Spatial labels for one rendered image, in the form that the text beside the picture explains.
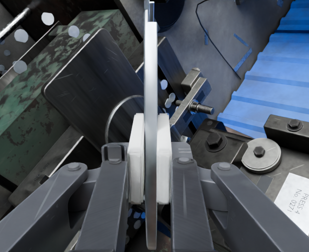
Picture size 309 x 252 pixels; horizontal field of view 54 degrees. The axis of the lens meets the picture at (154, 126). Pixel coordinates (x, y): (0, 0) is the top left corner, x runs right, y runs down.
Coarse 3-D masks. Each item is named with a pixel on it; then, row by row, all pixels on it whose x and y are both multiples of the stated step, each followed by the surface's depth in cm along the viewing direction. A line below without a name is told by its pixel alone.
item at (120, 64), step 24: (96, 48) 46; (72, 72) 44; (96, 72) 46; (120, 72) 50; (48, 96) 42; (72, 96) 44; (96, 96) 47; (120, 96) 51; (72, 120) 45; (96, 120) 48; (120, 120) 51; (96, 144) 50
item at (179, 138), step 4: (172, 124) 62; (172, 128) 62; (172, 132) 63; (176, 132) 64; (172, 136) 63; (176, 136) 64; (180, 136) 65; (172, 140) 63; (176, 140) 64; (180, 140) 65; (144, 184) 60; (144, 188) 60; (144, 192) 61
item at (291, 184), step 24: (192, 144) 48; (216, 144) 44; (240, 144) 44; (264, 144) 44; (240, 168) 45; (264, 168) 42; (288, 168) 41; (264, 192) 41; (288, 192) 39; (288, 216) 37
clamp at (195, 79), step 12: (192, 72) 73; (192, 84) 71; (204, 84) 71; (192, 96) 69; (204, 96) 72; (180, 108) 68; (192, 108) 69; (204, 108) 67; (180, 120) 68; (180, 132) 69
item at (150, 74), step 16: (144, 0) 19; (144, 16) 18; (144, 32) 18; (144, 48) 18; (144, 64) 18; (144, 80) 18; (144, 96) 18; (144, 112) 18; (144, 128) 18; (144, 144) 18; (144, 160) 19; (144, 176) 19
